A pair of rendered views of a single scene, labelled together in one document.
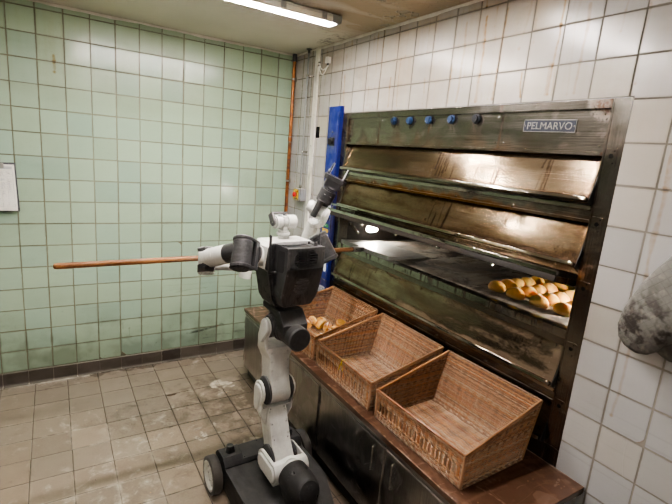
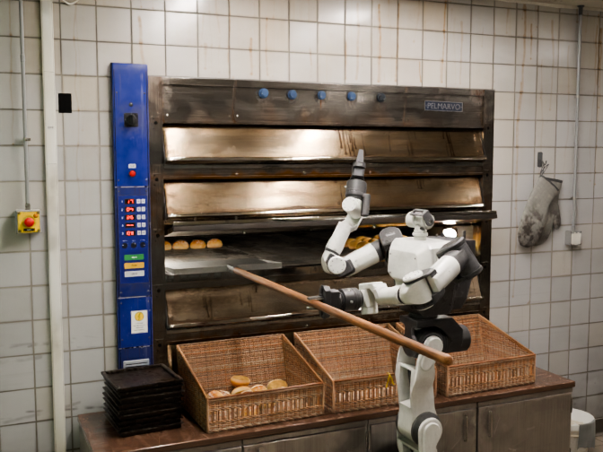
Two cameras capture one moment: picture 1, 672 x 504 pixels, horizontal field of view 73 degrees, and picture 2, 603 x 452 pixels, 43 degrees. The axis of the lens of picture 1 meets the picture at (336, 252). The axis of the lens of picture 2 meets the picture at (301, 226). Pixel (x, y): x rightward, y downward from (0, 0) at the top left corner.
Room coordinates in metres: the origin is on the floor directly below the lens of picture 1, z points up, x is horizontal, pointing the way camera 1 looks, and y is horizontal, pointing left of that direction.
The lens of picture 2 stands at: (2.11, 3.38, 1.75)
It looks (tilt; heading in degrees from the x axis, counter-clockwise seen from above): 5 degrees down; 279
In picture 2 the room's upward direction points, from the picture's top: straight up
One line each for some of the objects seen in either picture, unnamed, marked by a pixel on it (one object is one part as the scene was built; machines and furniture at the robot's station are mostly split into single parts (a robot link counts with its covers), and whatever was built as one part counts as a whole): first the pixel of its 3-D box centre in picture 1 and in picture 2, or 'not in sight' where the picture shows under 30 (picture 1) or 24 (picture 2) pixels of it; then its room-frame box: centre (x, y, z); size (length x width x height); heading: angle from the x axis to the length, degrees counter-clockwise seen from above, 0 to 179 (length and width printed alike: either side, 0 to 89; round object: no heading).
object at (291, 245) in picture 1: (287, 268); (431, 271); (2.06, 0.22, 1.27); 0.34 x 0.30 x 0.36; 129
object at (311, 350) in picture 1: (324, 319); (248, 378); (2.88, 0.04, 0.72); 0.56 x 0.49 x 0.28; 34
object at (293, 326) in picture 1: (286, 323); (436, 334); (2.04, 0.21, 1.00); 0.28 x 0.13 x 0.18; 34
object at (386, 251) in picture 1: (383, 248); (218, 263); (3.12, -0.33, 1.19); 0.55 x 0.36 x 0.03; 34
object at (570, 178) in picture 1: (434, 165); (337, 143); (2.53, -0.50, 1.80); 1.79 x 0.11 x 0.19; 33
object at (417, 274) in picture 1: (423, 276); (335, 267); (2.55, -0.52, 1.16); 1.80 x 0.06 x 0.04; 33
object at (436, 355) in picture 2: (229, 256); (314, 303); (2.50, 0.60, 1.19); 1.71 x 0.03 x 0.03; 124
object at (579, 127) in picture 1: (442, 128); (335, 105); (2.55, -0.52, 1.99); 1.80 x 0.08 x 0.21; 33
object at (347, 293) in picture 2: not in sight; (336, 300); (2.42, 0.54, 1.19); 0.12 x 0.10 x 0.13; 34
